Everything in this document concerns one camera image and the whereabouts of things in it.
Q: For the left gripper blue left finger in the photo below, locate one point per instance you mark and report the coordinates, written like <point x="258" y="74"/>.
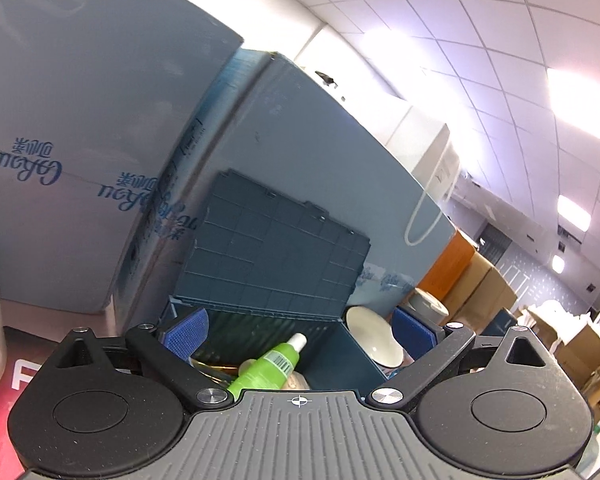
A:
<point x="165" y="349"/>

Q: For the green white tube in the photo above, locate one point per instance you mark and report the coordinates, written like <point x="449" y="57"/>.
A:
<point x="271" y="370"/>

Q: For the brown cardboard box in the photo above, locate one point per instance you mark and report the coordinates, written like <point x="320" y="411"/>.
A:
<point x="478" y="295"/>

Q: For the white striped ceramic bowl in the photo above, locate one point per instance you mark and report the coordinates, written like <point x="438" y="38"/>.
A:
<point x="374" y="335"/>

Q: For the white paper gift bag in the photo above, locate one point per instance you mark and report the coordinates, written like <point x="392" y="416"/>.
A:
<point x="437" y="172"/>

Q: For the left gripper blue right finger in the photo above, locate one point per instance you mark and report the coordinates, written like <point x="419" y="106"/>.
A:
<point x="436" y="352"/>

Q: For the dark blue plastic storage bin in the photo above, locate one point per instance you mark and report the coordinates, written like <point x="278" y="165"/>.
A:
<point x="264" y="267"/>

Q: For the large blue cardboard box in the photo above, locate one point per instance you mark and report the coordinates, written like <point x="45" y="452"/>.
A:
<point x="268" y="120"/>

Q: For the orange cardboard box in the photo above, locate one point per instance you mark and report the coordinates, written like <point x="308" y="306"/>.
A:
<point x="449" y="266"/>

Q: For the stacked cardboard boxes background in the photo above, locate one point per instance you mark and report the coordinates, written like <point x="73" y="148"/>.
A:
<point x="574" y="341"/>

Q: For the colourful anime desk mat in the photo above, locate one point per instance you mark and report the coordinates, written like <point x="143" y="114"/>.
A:
<point x="26" y="354"/>

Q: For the grey white travel cup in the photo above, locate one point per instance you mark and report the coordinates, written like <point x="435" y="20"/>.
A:
<point x="428" y="306"/>

